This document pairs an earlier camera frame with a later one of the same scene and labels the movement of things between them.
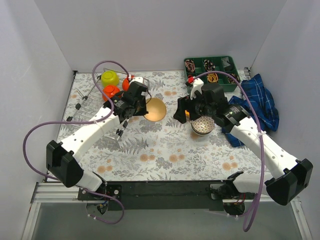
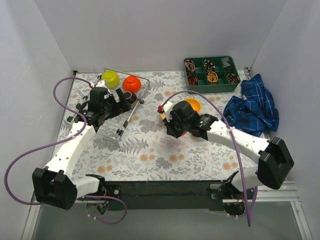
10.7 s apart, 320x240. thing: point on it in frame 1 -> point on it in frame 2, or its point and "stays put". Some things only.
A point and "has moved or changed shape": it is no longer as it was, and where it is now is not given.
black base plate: x=160 y=195 stays put
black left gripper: x=124 y=114 -> x=121 y=99
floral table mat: x=154 y=147 stays put
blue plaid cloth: x=266 y=110 stays put
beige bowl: x=156 y=109 has moved or changed shape
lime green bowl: x=109 y=78 stays put
